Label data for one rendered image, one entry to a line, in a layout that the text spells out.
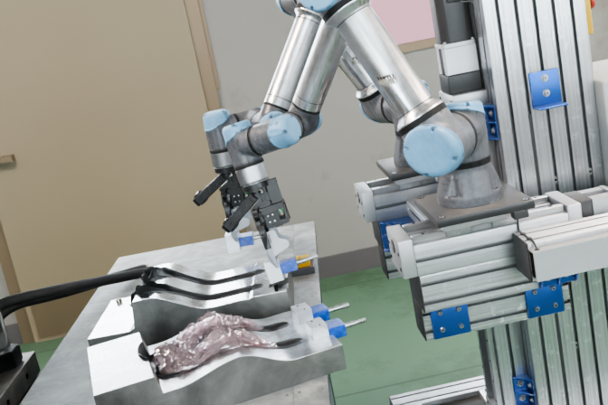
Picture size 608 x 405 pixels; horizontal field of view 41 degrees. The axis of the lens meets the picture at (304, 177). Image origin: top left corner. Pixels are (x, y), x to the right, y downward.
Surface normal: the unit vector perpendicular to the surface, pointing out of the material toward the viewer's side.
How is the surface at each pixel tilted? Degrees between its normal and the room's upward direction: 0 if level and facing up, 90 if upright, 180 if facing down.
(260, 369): 90
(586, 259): 90
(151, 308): 90
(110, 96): 90
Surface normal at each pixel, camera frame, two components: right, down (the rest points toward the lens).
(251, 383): 0.30, 0.15
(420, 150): -0.40, 0.39
